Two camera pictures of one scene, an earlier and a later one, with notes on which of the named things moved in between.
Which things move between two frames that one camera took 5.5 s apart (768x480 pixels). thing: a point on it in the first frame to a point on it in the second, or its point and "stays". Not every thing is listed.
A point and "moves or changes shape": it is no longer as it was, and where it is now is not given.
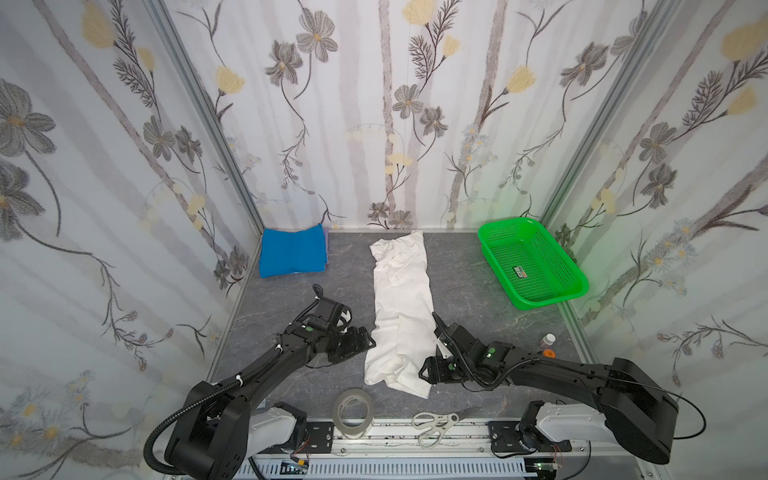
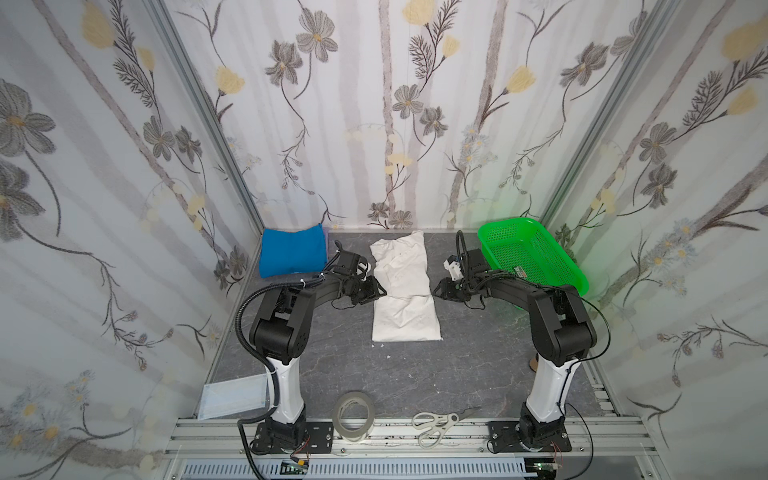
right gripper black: [448, 352] to [450, 288]
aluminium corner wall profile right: [606, 111] stays
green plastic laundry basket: [532, 267] stays
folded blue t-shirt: [284, 252] stays
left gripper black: [351, 342] to [365, 288]
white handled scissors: [436, 425] stays
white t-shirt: [404, 324] moves or changes shape
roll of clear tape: [357, 432] stays
